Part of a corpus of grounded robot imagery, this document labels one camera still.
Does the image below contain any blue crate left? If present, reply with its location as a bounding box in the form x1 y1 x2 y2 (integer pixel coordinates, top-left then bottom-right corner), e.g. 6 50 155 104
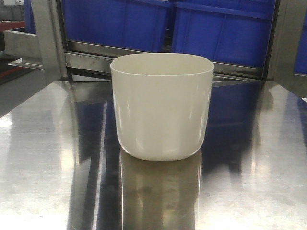
62 0 173 52

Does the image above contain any blue crate far right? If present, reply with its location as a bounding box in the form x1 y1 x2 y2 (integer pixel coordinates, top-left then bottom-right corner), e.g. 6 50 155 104
294 10 307 75

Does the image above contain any blue crate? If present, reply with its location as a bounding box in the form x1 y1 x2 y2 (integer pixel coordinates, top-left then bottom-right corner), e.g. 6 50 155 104
172 0 275 67
294 10 307 75
62 0 173 52

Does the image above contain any stainless steel shelf frame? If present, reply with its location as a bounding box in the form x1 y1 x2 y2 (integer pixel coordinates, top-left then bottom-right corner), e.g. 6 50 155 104
4 0 307 96

